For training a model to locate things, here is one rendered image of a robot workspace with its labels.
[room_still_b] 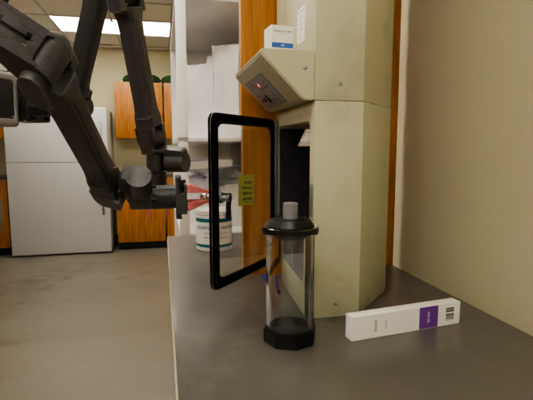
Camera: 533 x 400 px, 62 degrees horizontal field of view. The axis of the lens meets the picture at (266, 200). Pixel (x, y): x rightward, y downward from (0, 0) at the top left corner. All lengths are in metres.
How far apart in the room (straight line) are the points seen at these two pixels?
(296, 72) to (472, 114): 0.48
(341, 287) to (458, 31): 0.72
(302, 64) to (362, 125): 0.18
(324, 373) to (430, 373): 0.18
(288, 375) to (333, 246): 0.32
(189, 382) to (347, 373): 0.26
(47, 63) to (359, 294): 0.76
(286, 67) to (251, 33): 0.40
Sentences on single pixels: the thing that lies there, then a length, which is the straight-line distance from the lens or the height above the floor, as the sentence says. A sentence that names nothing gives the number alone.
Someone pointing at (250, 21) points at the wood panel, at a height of 1.66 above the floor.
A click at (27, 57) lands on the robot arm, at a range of 0.79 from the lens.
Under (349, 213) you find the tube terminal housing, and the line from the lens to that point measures 0.98.
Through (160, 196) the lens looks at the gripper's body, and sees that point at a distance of 1.06.
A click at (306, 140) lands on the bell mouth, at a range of 1.06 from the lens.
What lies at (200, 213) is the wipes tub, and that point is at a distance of 1.62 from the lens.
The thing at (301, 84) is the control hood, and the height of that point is 1.44.
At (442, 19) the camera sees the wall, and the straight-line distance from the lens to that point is 1.37.
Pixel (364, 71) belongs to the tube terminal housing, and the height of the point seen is 1.47.
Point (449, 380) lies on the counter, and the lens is 0.83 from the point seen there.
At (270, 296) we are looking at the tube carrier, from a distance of 0.85.
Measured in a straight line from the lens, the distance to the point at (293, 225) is 0.80.
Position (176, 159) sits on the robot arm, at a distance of 1.28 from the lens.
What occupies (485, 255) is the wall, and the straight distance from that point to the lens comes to 1.19.
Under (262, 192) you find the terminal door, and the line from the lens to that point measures 1.18.
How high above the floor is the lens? 1.31
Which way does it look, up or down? 7 degrees down
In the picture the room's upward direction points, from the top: straight up
